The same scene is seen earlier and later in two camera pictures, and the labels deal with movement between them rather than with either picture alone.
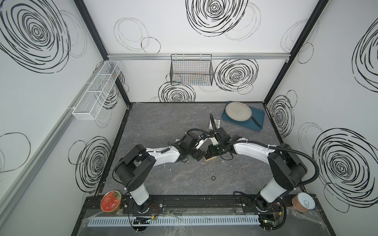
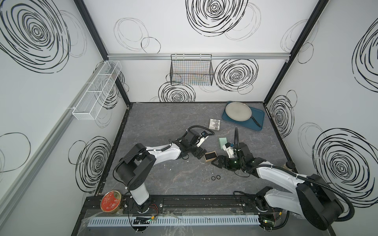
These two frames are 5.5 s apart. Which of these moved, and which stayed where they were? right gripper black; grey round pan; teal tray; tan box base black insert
Moved: right gripper black
Stayed: grey round pan; tan box base black insert; teal tray
